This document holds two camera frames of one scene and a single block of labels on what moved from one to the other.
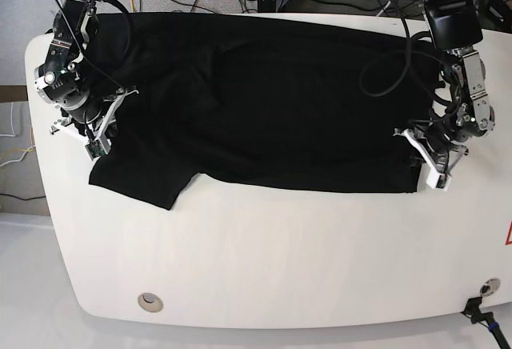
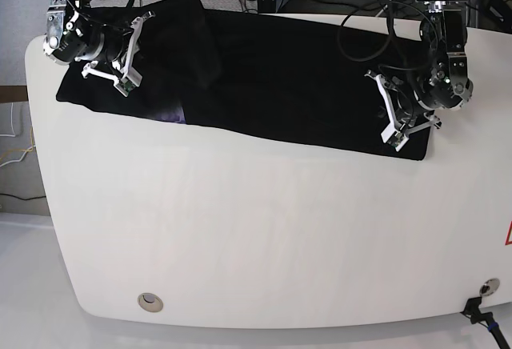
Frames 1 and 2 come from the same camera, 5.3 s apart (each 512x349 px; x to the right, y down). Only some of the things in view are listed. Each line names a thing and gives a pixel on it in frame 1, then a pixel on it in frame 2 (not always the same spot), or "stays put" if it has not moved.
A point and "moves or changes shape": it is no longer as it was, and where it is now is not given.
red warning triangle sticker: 509,242 stays put
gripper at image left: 96,121 → 120,46
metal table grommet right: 489,286 stays put
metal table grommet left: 150,302 stays put
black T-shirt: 264,102 moves or changes shape
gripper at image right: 440,150 → 407,114
